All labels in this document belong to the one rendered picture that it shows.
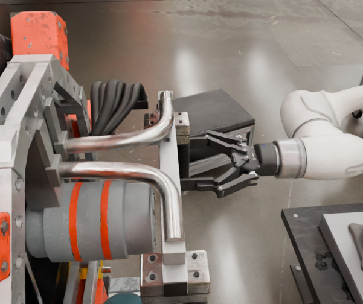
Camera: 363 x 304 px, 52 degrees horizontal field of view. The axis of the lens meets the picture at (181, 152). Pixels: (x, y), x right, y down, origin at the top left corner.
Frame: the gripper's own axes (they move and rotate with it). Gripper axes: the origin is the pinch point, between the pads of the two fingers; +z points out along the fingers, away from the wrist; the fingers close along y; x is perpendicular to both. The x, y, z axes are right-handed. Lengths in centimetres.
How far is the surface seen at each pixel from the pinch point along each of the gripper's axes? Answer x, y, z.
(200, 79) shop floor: -83, 190, -26
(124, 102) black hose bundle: 19.6, -5.6, 10.6
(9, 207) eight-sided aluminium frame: 23.9, -33.3, 21.1
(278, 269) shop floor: -83, 24, -42
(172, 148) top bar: 15.0, -13.3, 2.6
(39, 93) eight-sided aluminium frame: 27.9, -16.0, 20.8
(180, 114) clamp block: 12.0, 1.1, 0.5
